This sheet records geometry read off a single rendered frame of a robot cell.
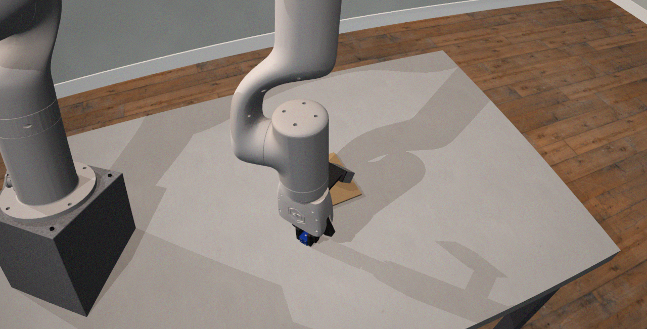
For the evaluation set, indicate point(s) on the blue die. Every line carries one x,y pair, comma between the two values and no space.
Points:
303,238

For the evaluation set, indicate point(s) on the tan square mat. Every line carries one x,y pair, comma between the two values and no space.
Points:
342,192

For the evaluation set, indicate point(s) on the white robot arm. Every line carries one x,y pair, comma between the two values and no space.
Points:
42,183

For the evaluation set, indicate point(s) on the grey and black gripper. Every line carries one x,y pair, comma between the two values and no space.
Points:
312,217

